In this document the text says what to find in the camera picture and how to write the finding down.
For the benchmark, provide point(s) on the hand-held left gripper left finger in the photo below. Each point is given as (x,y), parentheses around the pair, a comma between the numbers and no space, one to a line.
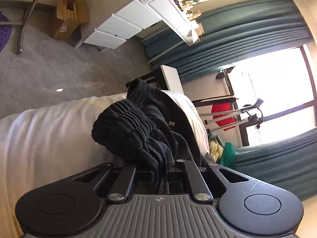
(128,178)

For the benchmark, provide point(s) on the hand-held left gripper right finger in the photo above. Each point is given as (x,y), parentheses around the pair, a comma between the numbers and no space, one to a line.
(190,176)

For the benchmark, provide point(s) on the black hoodie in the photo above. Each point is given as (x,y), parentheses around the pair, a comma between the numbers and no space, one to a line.
(123,129)

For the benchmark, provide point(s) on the yellow knit blanket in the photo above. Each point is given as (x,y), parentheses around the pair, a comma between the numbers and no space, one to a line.
(216,150)

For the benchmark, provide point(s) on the green garment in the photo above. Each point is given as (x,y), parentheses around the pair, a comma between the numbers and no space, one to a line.
(227,155)

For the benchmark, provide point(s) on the red cloth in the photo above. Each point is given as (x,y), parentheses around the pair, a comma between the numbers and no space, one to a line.
(223,111)

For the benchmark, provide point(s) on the garment steamer stand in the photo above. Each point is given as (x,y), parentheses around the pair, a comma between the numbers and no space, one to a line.
(235,112)

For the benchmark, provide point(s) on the teal curtain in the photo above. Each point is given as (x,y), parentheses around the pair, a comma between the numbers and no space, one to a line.
(223,29)
(277,163)

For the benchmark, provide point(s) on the small dark bag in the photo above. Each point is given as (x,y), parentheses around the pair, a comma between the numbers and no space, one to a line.
(224,72)

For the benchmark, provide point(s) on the dark framed window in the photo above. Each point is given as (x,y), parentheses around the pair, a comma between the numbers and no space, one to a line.
(272,91)

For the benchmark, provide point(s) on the white paper sheet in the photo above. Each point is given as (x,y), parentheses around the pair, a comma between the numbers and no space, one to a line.
(195,36)

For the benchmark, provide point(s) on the small beige box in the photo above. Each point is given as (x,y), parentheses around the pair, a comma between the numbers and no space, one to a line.
(200,29)

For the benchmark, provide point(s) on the clear bottle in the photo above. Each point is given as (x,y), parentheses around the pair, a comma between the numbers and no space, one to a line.
(194,15)

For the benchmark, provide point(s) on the white desk with drawers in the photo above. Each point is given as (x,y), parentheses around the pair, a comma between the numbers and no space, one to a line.
(128,17)

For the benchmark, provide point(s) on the cardboard box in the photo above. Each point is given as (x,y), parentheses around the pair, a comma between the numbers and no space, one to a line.
(69,14)

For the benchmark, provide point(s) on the chrome metal tube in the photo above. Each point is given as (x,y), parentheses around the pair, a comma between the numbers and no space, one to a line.
(27,17)

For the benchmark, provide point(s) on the purple floor mat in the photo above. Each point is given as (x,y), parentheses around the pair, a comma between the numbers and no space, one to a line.
(5,32)

